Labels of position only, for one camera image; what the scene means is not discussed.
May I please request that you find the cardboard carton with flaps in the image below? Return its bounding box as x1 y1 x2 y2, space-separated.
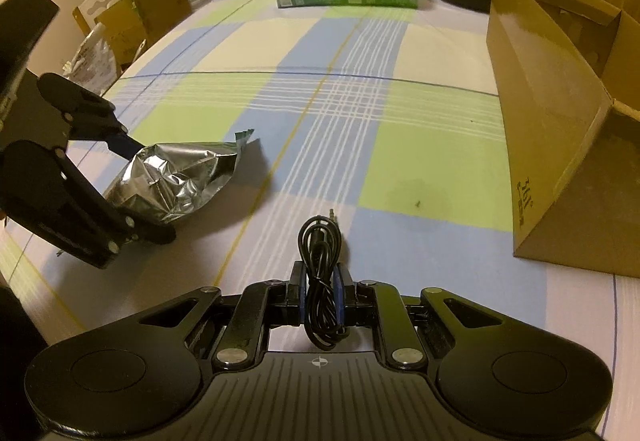
95 0 194 68

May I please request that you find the black audio cable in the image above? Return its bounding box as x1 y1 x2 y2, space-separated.
297 206 352 350

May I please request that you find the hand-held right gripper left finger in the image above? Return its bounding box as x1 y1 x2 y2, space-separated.
140 262 307 370

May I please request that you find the plaid tablecloth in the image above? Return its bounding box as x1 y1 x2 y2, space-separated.
0 0 640 422

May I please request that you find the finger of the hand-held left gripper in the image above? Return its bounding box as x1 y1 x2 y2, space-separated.
37 74 146 160
0 140 177 270

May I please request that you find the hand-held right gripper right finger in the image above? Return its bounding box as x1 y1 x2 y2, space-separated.
340 263 506 371

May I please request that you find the cardboard box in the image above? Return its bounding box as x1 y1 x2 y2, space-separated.
487 0 640 279

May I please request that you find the white printed plastic bag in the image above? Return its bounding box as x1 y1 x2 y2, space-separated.
65 24 124 93

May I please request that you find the white wooden chair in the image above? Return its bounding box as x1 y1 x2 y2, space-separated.
72 0 132 38

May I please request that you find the silver foil bag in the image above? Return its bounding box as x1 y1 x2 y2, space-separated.
104 128 262 228

